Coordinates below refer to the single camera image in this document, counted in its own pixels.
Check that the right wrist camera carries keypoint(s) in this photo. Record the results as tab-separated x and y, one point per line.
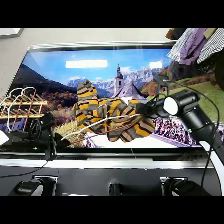
160	81

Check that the yellow brown striped shirt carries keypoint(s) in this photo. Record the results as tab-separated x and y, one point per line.
90	110

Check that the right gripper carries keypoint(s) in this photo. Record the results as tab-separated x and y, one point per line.
150	109

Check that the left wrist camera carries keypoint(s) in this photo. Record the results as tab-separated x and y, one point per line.
47	120

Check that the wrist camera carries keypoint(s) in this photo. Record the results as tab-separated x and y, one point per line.
47	120
160	81

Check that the grey checked shirt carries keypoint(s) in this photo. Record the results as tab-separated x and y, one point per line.
180	45

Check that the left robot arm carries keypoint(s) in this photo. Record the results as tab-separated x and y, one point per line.
31	128

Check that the brown garment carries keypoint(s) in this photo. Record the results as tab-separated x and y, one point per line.
170	34

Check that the silver frame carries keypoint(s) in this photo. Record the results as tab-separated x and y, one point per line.
100	163

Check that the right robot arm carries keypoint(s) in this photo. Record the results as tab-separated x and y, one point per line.
193	111

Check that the grey striped shirt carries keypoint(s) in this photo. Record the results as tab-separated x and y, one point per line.
213	43

